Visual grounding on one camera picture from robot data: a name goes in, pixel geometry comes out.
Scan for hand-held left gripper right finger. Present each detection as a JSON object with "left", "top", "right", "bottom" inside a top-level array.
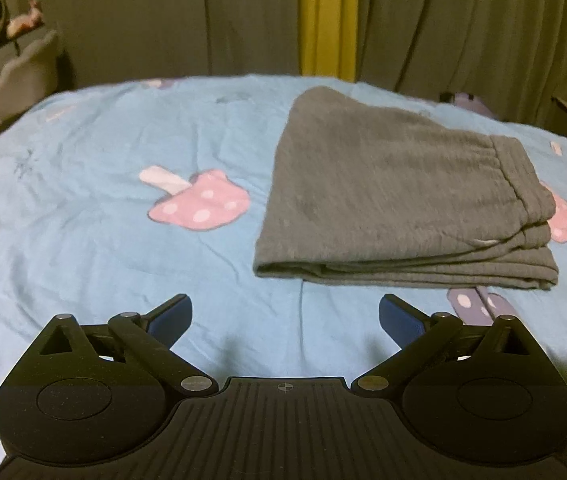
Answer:
[{"left": 351, "top": 293, "right": 533, "bottom": 394}]

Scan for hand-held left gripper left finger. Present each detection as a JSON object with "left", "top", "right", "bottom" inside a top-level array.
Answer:
[{"left": 37, "top": 293, "right": 216, "bottom": 398}]

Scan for grey pants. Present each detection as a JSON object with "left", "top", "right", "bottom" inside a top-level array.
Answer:
[{"left": 254, "top": 86, "right": 560, "bottom": 291}]

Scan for blue mushroom print bed sheet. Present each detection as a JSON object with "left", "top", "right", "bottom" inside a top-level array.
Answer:
[{"left": 0, "top": 75, "right": 567, "bottom": 480}]

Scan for grey curtain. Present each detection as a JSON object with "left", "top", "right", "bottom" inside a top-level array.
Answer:
[{"left": 56, "top": 0, "right": 567, "bottom": 137}]

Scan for yellow curtain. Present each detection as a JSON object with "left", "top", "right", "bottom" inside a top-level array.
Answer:
[{"left": 297, "top": 0, "right": 359, "bottom": 82}]

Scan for small pink plush toy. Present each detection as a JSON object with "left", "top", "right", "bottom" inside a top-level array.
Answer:
[{"left": 6, "top": 0, "right": 45, "bottom": 39}]

